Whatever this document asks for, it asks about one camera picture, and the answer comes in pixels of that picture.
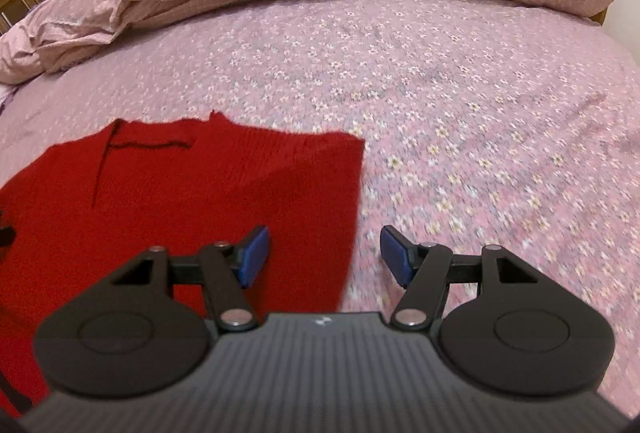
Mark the pink floral bed sheet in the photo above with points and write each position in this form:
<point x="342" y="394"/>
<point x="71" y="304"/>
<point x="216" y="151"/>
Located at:
<point x="475" y="138"/>

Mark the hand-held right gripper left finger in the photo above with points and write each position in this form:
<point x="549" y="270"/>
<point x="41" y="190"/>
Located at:
<point x="254" y="253"/>

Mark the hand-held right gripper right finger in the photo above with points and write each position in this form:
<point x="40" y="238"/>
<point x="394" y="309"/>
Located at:
<point x="395" y="253"/>

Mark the red knitted sweater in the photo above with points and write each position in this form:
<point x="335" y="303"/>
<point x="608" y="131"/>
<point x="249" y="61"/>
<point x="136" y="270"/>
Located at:
<point x="200" y="193"/>

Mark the lilac pillow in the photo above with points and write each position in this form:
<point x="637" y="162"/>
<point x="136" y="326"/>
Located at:
<point x="5" y="98"/>

